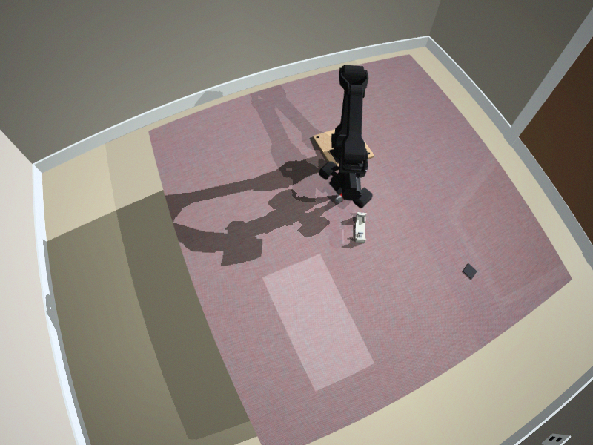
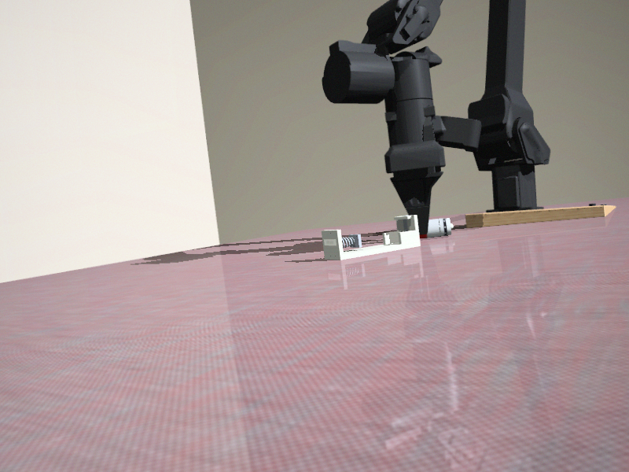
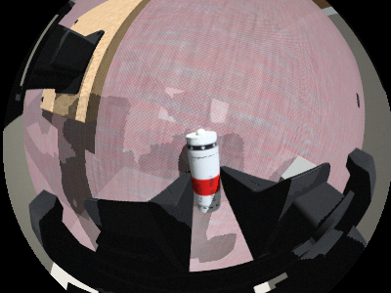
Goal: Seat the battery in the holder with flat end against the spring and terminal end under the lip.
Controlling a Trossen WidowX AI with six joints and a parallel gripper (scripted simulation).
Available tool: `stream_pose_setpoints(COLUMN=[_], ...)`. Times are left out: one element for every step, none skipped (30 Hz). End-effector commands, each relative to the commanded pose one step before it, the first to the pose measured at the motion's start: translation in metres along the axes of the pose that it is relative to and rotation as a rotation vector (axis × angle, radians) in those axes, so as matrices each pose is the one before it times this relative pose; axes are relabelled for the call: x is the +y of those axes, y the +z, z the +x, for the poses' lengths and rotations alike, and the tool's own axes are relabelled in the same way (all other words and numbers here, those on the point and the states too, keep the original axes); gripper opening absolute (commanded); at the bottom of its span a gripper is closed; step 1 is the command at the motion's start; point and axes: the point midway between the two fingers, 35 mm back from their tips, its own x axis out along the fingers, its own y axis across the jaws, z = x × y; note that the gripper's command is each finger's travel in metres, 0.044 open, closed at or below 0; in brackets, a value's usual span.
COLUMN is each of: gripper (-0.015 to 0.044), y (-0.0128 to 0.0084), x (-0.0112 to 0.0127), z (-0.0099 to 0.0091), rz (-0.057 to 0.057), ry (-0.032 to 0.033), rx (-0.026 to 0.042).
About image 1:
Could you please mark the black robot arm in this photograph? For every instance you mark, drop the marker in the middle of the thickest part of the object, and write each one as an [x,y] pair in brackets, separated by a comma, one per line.
[347,142]

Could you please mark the dark grey square tile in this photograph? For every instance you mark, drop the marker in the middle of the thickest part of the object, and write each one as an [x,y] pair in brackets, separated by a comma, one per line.
[470,271]

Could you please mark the white battery holder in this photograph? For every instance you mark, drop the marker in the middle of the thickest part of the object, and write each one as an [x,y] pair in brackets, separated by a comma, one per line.
[360,228]

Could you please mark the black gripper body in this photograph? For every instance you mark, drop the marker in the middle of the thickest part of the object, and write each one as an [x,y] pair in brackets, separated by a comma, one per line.
[329,169]

